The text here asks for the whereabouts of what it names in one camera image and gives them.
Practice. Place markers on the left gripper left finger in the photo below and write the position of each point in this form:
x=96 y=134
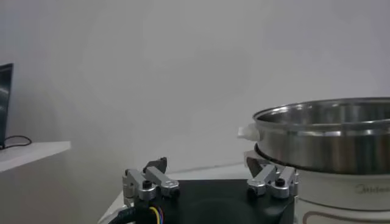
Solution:
x=158 y=178

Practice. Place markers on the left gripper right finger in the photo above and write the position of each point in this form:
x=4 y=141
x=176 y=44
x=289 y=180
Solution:
x=265 y=175

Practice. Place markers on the stainless steel steamer basket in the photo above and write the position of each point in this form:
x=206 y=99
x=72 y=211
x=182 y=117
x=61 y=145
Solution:
x=320 y=152

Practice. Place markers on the white electric cooking pot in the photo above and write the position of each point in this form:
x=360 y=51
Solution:
x=335 y=194

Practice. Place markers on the white side table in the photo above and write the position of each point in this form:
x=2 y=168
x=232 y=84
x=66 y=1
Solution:
x=30 y=152

